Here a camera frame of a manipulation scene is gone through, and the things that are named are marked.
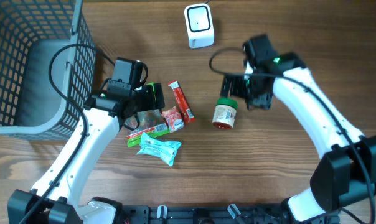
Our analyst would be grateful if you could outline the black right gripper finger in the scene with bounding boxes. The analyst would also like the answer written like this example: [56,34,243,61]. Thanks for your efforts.
[231,77,248,99]
[220,75,234,97]

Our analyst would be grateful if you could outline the green lid jar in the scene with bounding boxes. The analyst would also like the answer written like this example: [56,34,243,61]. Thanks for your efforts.
[212,98,238,129]

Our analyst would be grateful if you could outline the green gummy candy bag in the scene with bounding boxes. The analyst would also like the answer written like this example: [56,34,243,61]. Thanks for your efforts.
[125,109,169,147]

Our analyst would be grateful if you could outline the red snack stick packet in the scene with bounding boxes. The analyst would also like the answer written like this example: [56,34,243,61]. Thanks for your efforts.
[168,80,195,123]

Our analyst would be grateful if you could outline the small red white packet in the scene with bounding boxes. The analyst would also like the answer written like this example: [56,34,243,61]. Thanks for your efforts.
[161,106,184,133]

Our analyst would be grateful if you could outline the teal snack wrapper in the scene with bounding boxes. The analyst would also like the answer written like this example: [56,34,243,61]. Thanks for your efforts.
[137,133,182,166]

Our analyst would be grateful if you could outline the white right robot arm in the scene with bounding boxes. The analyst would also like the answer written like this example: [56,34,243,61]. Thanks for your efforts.
[221,53,376,223]

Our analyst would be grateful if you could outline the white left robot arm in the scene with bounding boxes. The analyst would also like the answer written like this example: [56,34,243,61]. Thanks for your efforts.
[7,80,164,223]

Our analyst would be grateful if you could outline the white barcode scanner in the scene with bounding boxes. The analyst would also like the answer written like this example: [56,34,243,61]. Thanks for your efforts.
[184,3,215,49]

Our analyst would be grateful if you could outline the grey plastic mesh basket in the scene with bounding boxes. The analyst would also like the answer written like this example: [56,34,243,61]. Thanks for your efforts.
[0,1,96,140]

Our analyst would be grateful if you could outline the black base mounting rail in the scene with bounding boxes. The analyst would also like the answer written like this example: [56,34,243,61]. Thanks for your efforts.
[119,204,297,224]

